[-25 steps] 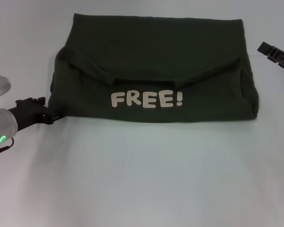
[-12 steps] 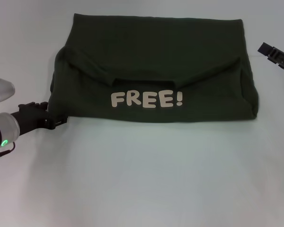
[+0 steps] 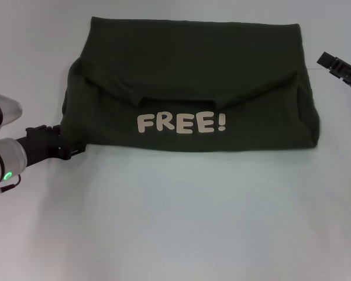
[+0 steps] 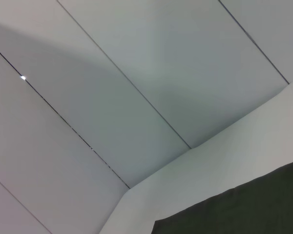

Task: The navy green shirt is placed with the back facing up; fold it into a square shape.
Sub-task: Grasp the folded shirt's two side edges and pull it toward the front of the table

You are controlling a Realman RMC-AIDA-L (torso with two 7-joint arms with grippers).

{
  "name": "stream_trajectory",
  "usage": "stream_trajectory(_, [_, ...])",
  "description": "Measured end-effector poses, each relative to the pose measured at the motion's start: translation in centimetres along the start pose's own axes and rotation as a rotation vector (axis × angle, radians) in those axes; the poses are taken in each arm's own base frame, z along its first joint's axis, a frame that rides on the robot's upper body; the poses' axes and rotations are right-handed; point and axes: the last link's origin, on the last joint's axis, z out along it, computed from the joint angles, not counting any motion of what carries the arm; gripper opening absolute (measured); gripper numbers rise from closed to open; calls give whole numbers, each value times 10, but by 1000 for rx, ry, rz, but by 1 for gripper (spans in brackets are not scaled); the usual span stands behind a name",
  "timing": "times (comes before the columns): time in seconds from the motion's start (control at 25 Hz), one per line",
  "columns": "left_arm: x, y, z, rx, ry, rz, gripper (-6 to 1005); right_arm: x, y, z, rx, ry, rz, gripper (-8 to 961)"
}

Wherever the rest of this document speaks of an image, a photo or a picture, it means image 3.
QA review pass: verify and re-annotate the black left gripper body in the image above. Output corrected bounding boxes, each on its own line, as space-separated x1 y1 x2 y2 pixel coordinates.
16 124 71 171

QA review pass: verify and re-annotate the dark green shirt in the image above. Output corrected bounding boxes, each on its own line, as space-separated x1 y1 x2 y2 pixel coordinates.
60 16 321 153

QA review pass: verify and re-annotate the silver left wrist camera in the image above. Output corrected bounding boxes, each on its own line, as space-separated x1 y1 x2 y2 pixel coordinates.
0 89 23 136

